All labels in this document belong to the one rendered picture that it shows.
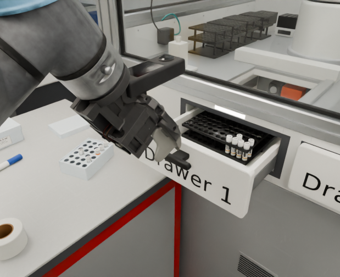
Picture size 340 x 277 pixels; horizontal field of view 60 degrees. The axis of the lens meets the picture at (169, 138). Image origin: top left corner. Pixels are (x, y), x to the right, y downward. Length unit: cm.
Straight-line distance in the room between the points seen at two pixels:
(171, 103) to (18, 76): 55
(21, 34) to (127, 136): 18
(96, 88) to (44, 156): 58
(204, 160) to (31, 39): 38
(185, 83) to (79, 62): 45
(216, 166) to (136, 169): 30
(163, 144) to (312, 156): 30
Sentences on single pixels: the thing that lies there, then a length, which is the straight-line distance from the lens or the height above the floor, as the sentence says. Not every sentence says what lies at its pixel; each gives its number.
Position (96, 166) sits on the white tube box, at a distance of 80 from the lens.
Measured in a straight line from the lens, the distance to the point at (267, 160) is 65.
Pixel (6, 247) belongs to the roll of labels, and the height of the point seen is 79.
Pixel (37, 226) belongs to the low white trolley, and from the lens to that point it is 71.
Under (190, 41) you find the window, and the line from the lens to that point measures 74.
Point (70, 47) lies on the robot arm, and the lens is 32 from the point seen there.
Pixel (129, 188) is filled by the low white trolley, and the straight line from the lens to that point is 74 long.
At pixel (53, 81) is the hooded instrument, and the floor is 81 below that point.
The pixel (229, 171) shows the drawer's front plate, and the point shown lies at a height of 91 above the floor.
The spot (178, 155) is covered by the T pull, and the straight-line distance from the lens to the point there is 58.
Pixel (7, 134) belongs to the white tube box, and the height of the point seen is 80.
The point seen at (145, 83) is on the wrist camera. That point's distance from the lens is 41.
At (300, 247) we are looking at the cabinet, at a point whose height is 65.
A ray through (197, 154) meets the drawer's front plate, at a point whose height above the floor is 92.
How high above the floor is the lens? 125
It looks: 32 degrees down
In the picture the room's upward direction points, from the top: straight up
